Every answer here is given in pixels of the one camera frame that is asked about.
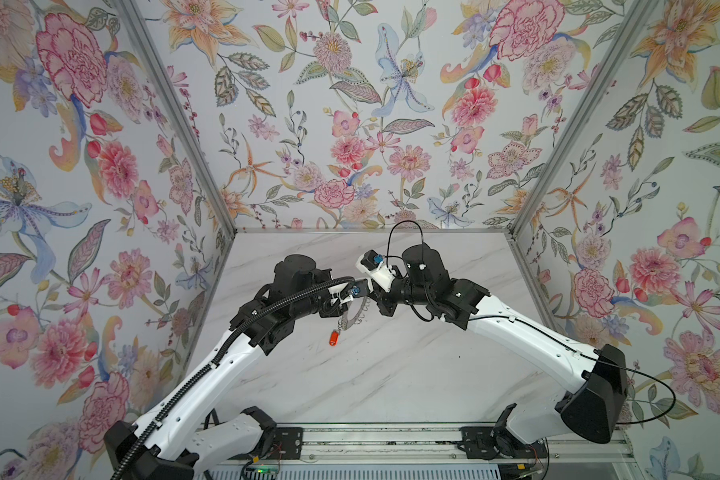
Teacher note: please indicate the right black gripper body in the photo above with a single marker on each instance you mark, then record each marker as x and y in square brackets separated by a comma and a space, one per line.
[401, 293]

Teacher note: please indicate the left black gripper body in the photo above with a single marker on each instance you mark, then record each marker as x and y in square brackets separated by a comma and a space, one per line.
[330, 311]

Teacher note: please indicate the red key tag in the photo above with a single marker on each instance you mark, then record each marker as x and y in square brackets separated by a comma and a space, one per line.
[334, 337]

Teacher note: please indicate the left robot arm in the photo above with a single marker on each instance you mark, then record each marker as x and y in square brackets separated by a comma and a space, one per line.
[168, 442]

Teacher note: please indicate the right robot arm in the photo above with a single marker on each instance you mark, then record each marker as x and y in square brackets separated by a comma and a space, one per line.
[590, 382]

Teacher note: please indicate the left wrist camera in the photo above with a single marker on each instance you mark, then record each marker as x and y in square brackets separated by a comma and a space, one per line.
[347, 292]

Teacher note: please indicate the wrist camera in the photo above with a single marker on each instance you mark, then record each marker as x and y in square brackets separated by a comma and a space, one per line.
[347, 292]
[377, 273]

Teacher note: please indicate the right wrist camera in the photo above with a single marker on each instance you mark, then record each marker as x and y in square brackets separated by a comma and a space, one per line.
[377, 273]

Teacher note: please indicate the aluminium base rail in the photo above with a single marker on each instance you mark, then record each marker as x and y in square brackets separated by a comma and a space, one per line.
[426, 451]

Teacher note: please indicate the left aluminium corner post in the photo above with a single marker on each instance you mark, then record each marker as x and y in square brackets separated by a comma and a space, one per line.
[157, 71]

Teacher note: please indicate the aluminium corner post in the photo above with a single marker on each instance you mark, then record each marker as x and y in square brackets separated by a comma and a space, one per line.
[634, 22]
[157, 71]

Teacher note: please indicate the right aluminium corner post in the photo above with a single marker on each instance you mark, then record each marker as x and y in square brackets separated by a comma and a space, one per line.
[634, 22]

